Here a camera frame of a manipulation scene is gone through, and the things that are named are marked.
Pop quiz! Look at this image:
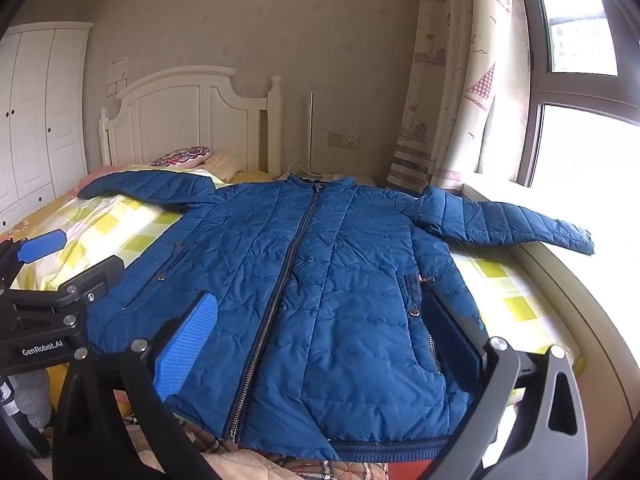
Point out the beige floral pillow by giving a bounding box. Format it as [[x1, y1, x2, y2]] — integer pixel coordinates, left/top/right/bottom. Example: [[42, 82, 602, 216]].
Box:
[[202, 153, 244, 183]]

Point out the purple patterned cushion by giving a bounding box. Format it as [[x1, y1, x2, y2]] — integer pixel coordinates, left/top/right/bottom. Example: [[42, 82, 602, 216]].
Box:
[[150, 146, 212, 168]]

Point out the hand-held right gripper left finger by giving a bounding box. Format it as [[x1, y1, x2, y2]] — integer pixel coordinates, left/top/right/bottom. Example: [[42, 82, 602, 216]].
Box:
[[52, 290, 221, 480]]

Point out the white wardrobe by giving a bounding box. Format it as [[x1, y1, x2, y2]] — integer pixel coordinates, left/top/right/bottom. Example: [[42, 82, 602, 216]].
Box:
[[0, 21, 95, 233]]

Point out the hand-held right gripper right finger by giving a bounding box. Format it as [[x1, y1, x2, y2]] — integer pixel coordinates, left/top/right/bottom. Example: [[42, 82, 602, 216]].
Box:
[[421, 287, 591, 480]]

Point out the white bed headboard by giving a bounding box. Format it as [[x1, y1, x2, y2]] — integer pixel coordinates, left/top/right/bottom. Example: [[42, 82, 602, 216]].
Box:
[[99, 66, 283, 181]]

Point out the dark framed window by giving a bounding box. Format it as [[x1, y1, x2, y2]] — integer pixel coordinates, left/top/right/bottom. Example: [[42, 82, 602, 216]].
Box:
[[515, 0, 640, 261]]

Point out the blue puffer jacket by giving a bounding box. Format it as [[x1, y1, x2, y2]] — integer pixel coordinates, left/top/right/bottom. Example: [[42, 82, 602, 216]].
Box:
[[77, 170, 596, 463]]

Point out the patterned beige curtain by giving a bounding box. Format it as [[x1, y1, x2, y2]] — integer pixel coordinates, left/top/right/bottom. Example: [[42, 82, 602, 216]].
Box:
[[386, 0, 531, 196]]

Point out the beige wall socket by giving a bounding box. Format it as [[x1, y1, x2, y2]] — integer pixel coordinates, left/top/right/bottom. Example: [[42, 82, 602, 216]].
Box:
[[327, 131, 360, 150]]

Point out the yellow checked bed sheet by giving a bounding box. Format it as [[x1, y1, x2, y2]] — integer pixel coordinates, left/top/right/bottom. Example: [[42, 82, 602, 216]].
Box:
[[10, 164, 583, 376]]

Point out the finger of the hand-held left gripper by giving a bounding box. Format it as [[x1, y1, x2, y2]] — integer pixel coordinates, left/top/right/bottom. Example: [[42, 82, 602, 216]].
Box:
[[0, 229, 68, 291], [7, 255, 126, 311]]

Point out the beige window ledge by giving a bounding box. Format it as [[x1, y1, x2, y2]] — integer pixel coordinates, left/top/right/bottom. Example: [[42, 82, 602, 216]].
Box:
[[460, 182, 640, 461]]

